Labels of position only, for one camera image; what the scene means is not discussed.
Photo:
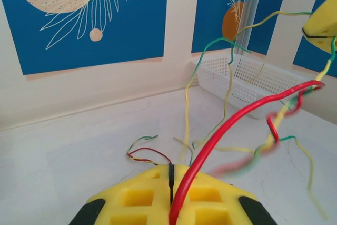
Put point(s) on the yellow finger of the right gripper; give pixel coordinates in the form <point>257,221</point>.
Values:
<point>327,44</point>
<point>325,22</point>

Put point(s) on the aluminium frame post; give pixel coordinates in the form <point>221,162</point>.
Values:
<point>250,11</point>

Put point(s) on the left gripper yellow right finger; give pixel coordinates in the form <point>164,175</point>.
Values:
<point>216,209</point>

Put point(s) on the white perforated plastic basket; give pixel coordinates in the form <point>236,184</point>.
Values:
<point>210,77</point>

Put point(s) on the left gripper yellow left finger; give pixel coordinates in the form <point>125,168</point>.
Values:
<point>137,198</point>

